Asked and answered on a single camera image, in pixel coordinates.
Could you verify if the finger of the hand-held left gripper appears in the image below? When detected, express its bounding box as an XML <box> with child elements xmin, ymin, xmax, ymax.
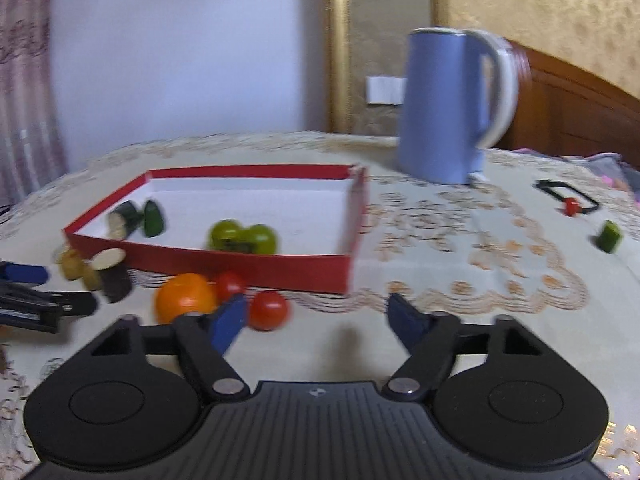
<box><xmin>0</xmin><ymin>261</ymin><xmax>49</xmax><ymax>286</ymax></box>
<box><xmin>0</xmin><ymin>284</ymin><xmax>98</xmax><ymax>335</ymax></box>

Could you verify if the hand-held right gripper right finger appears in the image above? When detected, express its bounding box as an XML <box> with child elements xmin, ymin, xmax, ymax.
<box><xmin>382</xmin><ymin>292</ymin><xmax>546</xmax><ymax>403</ymax></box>

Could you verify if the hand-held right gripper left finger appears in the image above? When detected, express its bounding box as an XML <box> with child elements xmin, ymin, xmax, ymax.
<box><xmin>90</xmin><ymin>294</ymin><xmax>251</xmax><ymax>403</ymax></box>

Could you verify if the red cherry tomato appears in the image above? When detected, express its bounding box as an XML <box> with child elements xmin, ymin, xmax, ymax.
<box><xmin>215</xmin><ymin>271</ymin><xmax>247</xmax><ymax>303</ymax></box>
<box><xmin>247</xmin><ymin>290</ymin><xmax>291</xmax><ymax>332</ymax></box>

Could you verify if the yellow longan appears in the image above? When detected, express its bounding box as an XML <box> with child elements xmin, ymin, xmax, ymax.
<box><xmin>82</xmin><ymin>262</ymin><xmax>104</xmax><ymax>292</ymax></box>
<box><xmin>59</xmin><ymin>249</ymin><xmax>86</xmax><ymax>281</ymax></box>

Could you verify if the orange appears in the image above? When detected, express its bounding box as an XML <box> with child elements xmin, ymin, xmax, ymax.
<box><xmin>155</xmin><ymin>272</ymin><xmax>218</xmax><ymax>325</ymax></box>

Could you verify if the notched dark cucumber chunk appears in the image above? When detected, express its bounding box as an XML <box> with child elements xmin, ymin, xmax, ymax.
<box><xmin>90</xmin><ymin>248</ymin><xmax>133</xmax><ymax>304</ymax></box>

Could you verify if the red cardboard box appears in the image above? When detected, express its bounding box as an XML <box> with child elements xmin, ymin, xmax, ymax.
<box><xmin>62</xmin><ymin>163</ymin><xmax>370</xmax><ymax>294</ymax></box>

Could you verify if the cream lace tablecloth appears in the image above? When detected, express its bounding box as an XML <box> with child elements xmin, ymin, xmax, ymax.
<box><xmin>0</xmin><ymin>130</ymin><xmax>640</xmax><ymax>480</ymax></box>

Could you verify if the green tomato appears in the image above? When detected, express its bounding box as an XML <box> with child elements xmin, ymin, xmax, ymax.
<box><xmin>207</xmin><ymin>219</ymin><xmax>246</xmax><ymax>252</ymax></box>
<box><xmin>242</xmin><ymin>224</ymin><xmax>279</xmax><ymax>255</ymax></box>

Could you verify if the green cucumber tip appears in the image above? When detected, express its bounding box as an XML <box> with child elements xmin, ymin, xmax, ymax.
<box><xmin>143</xmin><ymin>200</ymin><xmax>166</xmax><ymax>238</ymax></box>

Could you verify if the patterned curtain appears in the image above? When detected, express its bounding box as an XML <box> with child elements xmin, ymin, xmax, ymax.
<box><xmin>0</xmin><ymin>0</ymin><xmax>68</xmax><ymax>206</ymax></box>

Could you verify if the black tool with red knob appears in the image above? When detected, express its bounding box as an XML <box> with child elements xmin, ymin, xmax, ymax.
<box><xmin>535</xmin><ymin>179</ymin><xmax>600</xmax><ymax>217</ymax></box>

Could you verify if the blue electric kettle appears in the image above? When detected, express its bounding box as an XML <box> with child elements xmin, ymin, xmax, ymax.
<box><xmin>397</xmin><ymin>27</ymin><xmax>521</xmax><ymax>187</ymax></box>

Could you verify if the small green cucumber piece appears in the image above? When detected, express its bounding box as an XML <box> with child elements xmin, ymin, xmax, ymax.
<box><xmin>595</xmin><ymin>220</ymin><xmax>623</xmax><ymax>253</ymax></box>

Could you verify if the pink and grey cloth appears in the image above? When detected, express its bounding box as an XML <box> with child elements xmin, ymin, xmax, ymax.
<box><xmin>515</xmin><ymin>147</ymin><xmax>640</xmax><ymax>201</ymax></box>

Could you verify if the wooden headboard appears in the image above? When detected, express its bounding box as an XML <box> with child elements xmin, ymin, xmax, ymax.
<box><xmin>495</xmin><ymin>37</ymin><xmax>640</xmax><ymax>171</ymax></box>

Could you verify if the white light switch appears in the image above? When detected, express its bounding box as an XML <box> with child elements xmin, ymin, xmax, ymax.
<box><xmin>366</xmin><ymin>76</ymin><xmax>405</xmax><ymax>106</ymax></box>

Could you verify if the gold wall moulding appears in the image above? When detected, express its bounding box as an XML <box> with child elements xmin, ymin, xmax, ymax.
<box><xmin>322</xmin><ymin>0</ymin><xmax>451</xmax><ymax>133</ymax></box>

